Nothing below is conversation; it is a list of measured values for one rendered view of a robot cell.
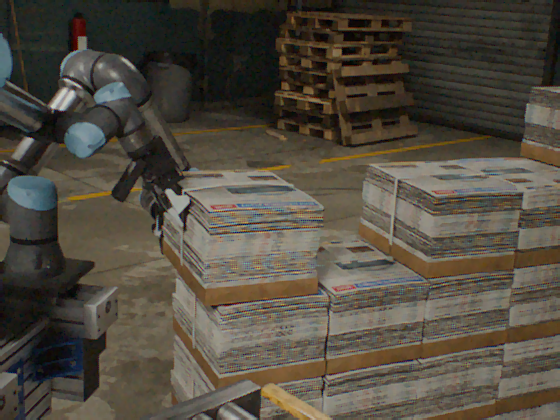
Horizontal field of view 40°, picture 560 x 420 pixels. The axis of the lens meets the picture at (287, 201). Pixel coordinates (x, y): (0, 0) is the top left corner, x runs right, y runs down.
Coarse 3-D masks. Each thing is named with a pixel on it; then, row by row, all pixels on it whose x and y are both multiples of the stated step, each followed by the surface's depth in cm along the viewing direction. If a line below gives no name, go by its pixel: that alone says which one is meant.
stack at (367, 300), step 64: (320, 256) 217; (384, 256) 221; (192, 320) 200; (256, 320) 184; (320, 320) 192; (384, 320) 202; (448, 320) 211; (512, 320) 221; (192, 384) 203; (320, 384) 197; (384, 384) 206; (448, 384) 216; (512, 384) 227
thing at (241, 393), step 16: (240, 384) 151; (192, 400) 144; (208, 400) 144; (224, 400) 145; (240, 400) 147; (256, 400) 150; (144, 416) 138; (160, 416) 138; (176, 416) 138; (192, 416) 139; (256, 416) 151
